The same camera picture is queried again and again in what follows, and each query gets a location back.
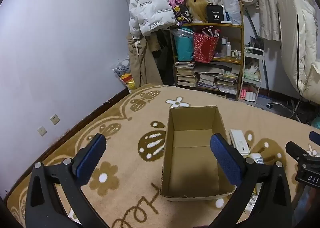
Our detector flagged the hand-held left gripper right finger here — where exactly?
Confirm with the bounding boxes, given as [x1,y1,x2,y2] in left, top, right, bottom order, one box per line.
[207,133,293,228]

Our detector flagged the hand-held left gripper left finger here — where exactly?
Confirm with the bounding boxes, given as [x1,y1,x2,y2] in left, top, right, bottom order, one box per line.
[25,133,110,228]

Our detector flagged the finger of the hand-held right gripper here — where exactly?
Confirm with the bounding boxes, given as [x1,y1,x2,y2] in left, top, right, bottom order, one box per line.
[309,131,320,145]
[286,141,320,166]

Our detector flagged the white rectangular device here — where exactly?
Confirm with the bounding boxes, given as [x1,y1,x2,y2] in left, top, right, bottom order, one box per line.
[229,129,250,155]

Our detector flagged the white tube bottle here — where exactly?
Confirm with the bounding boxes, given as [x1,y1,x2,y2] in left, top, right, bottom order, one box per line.
[250,153,265,166]

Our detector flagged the cardboard box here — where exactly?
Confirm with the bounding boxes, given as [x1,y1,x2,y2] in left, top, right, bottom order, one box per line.
[160,105,237,202]

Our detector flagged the beige brown patterned blanket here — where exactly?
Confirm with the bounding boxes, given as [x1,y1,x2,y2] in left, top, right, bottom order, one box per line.
[6,84,320,228]

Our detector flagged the pile of magazines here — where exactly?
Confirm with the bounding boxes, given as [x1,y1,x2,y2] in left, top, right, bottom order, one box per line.
[197,64,240,95]

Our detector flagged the bag of plush toys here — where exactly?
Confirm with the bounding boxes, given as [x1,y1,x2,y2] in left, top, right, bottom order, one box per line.
[112,56,137,91]

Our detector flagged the white brown plush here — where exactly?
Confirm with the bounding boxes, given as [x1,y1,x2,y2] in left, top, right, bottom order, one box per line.
[245,59,259,72]

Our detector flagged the stack of old books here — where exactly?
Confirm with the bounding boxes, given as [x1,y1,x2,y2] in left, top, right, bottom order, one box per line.
[174,61,198,87]

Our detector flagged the cream office chair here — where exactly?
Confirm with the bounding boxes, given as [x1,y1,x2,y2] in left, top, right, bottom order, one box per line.
[266,0,320,124]

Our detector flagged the beige hanging coat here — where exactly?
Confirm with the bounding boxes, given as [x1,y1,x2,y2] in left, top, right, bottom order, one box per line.
[127,34,164,91]

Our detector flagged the white rolling cart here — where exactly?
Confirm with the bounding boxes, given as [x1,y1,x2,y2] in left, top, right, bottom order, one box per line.
[240,46,265,105]

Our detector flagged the red patterned bag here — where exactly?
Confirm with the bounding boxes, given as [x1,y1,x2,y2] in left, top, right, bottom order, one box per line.
[193,26,220,63]

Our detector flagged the teal bag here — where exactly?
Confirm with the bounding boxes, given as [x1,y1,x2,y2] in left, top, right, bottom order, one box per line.
[174,34,195,62]

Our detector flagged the dark hanging clothes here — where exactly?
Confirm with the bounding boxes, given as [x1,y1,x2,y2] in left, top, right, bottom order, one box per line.
[146,27,175,86]

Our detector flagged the wooden shelf unit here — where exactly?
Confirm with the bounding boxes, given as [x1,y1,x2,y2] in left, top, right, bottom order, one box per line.
[170,2,244,101]

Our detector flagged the black box white print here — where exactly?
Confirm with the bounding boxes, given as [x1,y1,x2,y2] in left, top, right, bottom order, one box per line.
[206,5,225,24]

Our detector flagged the clear plastic bag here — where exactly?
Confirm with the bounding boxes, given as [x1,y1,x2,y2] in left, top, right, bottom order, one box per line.
[220,0,242,25]

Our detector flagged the blonde wig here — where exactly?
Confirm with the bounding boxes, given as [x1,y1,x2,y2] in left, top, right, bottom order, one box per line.
[186,0,208,23]

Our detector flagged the colourful cartoon bag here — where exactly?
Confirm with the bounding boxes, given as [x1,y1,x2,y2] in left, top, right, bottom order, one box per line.
[167,0,193,27]

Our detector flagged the white puffer jacket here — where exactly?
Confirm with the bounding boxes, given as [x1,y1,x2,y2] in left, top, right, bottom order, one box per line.
[126,0,177,37]

